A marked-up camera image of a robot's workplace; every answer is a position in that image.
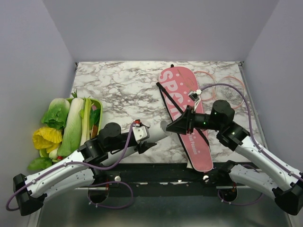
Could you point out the dark green leaf vegetable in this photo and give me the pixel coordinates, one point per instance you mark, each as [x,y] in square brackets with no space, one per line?
[94,117]

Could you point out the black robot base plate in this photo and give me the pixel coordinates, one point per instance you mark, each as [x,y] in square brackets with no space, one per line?
[164,180]

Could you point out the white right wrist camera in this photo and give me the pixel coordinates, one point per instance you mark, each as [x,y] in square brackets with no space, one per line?
[195,95]

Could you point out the white napa cabbage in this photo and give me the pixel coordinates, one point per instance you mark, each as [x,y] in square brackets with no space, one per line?
[73,130]

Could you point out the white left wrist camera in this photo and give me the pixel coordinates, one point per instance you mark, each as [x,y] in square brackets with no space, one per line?
[141,133]

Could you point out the green leaf at front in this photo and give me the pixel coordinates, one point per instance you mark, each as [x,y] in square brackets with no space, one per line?
[40,163]

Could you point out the yellow lettuce head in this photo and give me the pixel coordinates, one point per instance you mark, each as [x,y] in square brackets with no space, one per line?
[47,138]

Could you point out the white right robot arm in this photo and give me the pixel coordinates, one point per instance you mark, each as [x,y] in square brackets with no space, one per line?
[278,180]

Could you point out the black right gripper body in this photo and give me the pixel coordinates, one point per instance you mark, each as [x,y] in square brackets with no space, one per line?
[200,120]

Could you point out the white shuttlecock tube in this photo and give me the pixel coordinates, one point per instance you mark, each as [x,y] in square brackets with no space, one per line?
[157,132]

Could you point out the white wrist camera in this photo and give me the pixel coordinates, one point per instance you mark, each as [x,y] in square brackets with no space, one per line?
[141,133]
[195,95]

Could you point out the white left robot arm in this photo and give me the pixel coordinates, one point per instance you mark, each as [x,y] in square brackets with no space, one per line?
[83,166]

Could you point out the green vegetable basket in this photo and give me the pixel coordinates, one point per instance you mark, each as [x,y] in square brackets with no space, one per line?
[92,131]

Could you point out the celery stalk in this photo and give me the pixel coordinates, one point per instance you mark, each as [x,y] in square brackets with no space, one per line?
[85,115]

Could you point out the pink racket bag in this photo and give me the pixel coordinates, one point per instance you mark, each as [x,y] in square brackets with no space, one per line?
[174,84]

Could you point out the green lettuce head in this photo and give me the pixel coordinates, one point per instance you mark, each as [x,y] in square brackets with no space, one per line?
[56,115]

